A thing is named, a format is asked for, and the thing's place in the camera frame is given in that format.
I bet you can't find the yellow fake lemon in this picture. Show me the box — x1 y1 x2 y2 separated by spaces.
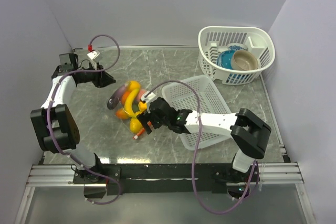
130 118 142 134

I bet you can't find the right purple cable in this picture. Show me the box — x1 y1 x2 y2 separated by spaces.
146 80 260 215

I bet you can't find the yellow fake bell pepper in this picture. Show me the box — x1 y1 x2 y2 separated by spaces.
126 81 141 92

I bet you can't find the beige bowl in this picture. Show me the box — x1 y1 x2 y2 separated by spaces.
231 50 259 71

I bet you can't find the yellow fake mango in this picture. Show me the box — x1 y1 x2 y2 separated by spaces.
138 101 147 112

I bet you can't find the purple fake eggplant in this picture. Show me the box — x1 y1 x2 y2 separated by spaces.
107 84 128 110

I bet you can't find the white dish rack basket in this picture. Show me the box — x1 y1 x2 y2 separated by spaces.
198 26 275 85

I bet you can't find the fake orange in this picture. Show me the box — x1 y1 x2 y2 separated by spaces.
115 108 130 120

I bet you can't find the blue patterned white plate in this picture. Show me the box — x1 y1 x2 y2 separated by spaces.
227 43 248 51

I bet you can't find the yellow fake banana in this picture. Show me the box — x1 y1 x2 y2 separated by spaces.
124 89 139 118

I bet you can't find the red green fake mango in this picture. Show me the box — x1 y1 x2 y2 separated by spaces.
120 91 131 105

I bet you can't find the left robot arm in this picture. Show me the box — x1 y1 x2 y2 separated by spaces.
30 53 115 183

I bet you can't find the clear zip top bag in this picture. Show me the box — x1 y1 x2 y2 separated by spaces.
107 80 147 140

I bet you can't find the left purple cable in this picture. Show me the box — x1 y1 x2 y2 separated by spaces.
47 34 124 206

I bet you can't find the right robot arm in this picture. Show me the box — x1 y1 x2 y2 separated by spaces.
136 97 271 181

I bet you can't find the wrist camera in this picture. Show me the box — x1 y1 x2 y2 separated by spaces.
87 45 102 63
141 91 157 104

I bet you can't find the white flat basket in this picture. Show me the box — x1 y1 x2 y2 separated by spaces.
161 74 232 151

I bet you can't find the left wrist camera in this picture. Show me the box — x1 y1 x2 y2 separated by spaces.
87 45 102 63

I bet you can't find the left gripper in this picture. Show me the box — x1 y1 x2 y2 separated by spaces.
78 61 117 88

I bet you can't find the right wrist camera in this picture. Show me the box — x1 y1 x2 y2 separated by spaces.
141 91 157 104

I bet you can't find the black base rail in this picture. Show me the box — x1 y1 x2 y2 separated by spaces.
73 163 258 199

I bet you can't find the purple cable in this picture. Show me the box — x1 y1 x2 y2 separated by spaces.
47 34 124 206
146 80 260 215

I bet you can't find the aluminium frame rail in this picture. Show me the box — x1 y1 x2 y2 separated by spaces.
26 163 304 187

